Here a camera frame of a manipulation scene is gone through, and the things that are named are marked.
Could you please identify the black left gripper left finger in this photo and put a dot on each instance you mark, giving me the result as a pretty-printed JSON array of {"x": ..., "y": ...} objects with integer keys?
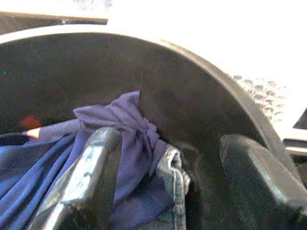
[{"x": 84, "y": 177}]

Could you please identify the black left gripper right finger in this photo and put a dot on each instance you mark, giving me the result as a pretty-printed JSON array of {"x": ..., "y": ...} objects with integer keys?
[{"x": 256, "y": 187}]

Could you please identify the purple cloth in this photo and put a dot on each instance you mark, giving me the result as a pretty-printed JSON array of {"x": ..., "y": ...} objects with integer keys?
[{"x": 134, "y": 119}]

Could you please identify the blue denim jeans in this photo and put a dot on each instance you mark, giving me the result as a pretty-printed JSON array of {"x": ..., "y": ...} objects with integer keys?
[{"x": 178, "y": 172}]

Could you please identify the front-load washing machine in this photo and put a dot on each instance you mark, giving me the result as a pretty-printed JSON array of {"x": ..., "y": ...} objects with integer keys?
[{"x": 168, "y": 72}]

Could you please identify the blue garment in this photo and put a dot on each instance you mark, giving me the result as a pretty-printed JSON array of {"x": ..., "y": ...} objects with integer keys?
[{"x": 24, "y": 167}]

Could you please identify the perforated steel washer drum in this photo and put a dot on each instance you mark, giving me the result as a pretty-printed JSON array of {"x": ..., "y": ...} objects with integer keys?
[{"x": 266, "y": 95}]

